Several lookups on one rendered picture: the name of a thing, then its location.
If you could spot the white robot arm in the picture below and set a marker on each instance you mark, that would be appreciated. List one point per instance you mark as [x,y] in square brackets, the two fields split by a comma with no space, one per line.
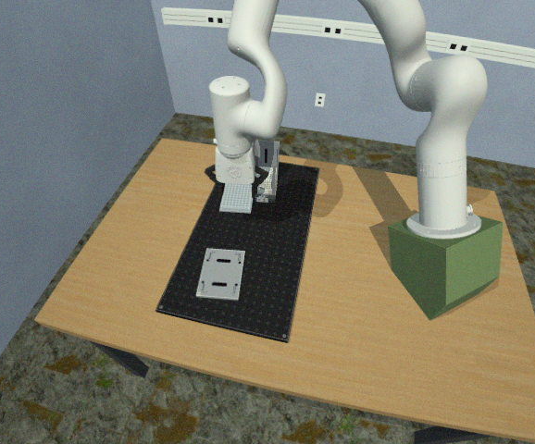
[454,87]

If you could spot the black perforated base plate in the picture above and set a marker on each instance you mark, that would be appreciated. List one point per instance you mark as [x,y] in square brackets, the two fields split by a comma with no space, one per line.
[273,237]

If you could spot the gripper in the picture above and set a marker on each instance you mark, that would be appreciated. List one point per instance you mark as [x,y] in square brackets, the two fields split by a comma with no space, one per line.
[236,169]

